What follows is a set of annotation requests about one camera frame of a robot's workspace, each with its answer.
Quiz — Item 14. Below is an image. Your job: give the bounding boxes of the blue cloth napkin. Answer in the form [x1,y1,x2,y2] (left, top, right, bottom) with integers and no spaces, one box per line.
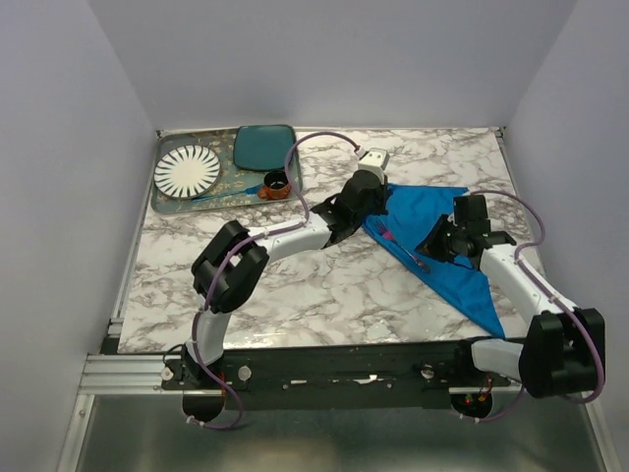
[363,184,505,338]

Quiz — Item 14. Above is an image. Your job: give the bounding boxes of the iridescent purple fork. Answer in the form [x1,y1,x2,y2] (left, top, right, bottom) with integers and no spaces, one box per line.
[374,219,431,274]

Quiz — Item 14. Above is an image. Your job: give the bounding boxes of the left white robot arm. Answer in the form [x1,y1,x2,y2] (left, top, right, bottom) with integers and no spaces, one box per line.
[161,170,390,390]

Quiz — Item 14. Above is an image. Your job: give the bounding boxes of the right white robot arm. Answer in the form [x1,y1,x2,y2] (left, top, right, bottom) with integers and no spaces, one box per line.
[416,191,605,403]

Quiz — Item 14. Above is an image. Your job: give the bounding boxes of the orange brown mug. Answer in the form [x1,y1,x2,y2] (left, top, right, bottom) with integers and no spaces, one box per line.
[257,169,291,201]

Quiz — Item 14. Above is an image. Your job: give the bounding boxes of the blue plastic fork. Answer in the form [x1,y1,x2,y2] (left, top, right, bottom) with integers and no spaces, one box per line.
[193,184,262,202]

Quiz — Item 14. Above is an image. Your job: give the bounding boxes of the teal square plate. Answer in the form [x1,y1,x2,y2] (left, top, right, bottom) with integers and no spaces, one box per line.
[233,125,296,172]

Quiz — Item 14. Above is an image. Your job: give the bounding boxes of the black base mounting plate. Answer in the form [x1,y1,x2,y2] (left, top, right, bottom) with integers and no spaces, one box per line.
[161,340,510,411]

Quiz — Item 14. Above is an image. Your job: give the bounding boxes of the green patterned tray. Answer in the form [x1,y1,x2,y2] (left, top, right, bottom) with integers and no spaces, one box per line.
[151,124,297,215]

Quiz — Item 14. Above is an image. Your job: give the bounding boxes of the white striped round plate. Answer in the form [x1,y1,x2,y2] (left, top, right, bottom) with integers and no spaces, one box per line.
[153,145,221,200]

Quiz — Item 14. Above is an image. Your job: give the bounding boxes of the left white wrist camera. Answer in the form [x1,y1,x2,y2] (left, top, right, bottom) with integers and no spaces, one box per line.
[356,147,389,185]

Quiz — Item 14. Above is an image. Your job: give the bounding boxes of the aluminium frame rail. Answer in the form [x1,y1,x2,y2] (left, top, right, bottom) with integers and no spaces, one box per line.
[79,355,163,395]

